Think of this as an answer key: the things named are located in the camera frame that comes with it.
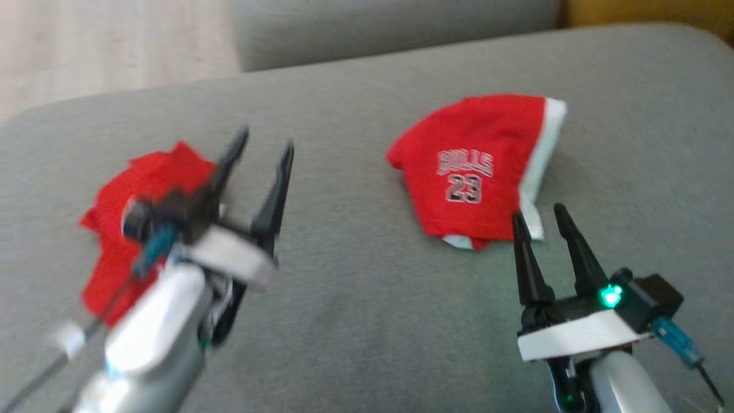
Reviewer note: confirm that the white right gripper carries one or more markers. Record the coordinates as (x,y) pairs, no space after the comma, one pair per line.
(573,335)

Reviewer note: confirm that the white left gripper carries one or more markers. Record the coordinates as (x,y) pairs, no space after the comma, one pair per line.
(235,258)

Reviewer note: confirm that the red white basketball jersey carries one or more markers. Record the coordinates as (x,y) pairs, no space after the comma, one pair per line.
(149,178)

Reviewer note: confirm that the red Bulls basketball shorts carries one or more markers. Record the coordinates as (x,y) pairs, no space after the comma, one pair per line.
(476,137)

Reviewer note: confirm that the grey sofa back cushion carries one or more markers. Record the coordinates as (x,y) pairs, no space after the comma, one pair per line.
(390,28)

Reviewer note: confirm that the yellow wooden furniture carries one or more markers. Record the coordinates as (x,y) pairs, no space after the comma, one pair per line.
(659,14)

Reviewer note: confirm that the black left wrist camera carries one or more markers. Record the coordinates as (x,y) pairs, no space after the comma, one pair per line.
(189,212)

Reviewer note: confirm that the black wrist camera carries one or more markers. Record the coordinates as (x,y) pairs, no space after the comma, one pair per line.
(654,298)
(189,212)

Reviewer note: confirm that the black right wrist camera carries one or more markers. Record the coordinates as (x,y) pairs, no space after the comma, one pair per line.
(654,298)

